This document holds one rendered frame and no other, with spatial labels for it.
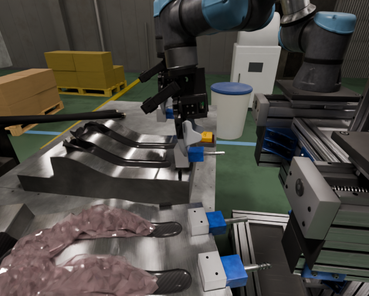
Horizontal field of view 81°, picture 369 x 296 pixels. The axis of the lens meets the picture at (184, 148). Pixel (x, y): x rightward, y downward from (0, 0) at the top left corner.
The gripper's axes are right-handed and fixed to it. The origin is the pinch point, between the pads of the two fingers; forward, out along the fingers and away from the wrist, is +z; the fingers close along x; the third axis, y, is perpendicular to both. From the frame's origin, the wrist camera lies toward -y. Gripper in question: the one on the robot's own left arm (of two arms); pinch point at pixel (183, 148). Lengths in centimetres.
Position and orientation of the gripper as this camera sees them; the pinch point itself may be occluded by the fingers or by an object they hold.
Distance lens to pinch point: 58.5
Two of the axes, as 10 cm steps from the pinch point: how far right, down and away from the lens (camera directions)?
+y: 9.8, -0.6, -1.8
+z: 1.2, 9.3, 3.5
